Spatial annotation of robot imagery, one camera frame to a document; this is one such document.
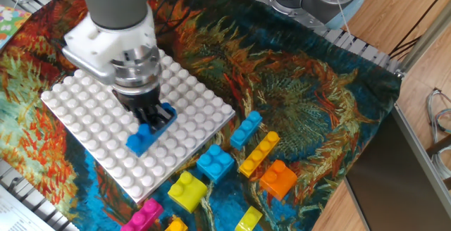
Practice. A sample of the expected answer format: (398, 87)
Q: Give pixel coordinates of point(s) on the light blue three-stud block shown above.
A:
(246, 129)

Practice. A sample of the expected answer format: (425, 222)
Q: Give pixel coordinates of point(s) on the white studded baseplate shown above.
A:
(105, 153)

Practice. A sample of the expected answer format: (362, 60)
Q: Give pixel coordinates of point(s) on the dark grey panel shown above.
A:
(387, 181)

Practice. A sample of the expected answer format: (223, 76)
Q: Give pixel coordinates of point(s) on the white wrist adapter block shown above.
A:
(102, 44)

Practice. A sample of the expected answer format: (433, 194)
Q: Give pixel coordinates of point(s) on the magenta three-stud block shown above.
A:
(144, 217)

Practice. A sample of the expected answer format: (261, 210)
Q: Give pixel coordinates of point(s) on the large yellow four-stud block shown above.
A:
(176, 225)

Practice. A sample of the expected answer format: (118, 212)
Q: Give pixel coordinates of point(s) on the large lime two-stud block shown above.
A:
(188, 192)

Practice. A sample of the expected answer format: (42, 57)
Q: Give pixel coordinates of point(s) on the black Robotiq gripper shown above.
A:
(137, 99)

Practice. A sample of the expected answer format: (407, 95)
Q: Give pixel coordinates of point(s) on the small lime block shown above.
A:
(248, 220)

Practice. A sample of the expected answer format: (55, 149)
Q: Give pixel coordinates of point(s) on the light blue square block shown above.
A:
(215, 164)

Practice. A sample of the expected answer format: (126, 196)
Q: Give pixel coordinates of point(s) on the floral patterned sheet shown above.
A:
(10, 23)

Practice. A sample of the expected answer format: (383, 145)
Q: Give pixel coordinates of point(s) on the aluminium bar beside panel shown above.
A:
(423, 153)

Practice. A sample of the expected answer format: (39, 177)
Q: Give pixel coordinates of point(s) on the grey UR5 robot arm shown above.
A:
(116, 5)

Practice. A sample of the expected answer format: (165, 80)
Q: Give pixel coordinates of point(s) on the small yellow four-stud block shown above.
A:
(259, 153)

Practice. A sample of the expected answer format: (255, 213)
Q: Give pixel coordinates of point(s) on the orange two-stud block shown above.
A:
(278, 181)

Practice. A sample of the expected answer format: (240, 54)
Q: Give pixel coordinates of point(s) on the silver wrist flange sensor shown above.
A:
(137, 69)

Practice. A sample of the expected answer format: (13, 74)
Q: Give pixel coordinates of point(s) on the aluminium frame post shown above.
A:
(423, 41)

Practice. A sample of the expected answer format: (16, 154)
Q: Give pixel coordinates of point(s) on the white zip tie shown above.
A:
(343, 16)

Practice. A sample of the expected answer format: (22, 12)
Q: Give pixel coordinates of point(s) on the sunflower painting patterned cloth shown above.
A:
(299, 100)

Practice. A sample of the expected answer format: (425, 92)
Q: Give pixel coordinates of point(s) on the printed white paper sheet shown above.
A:
(17, 213)

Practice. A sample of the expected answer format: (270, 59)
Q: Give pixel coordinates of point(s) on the dark blue four-stud block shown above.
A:
(139, 143)

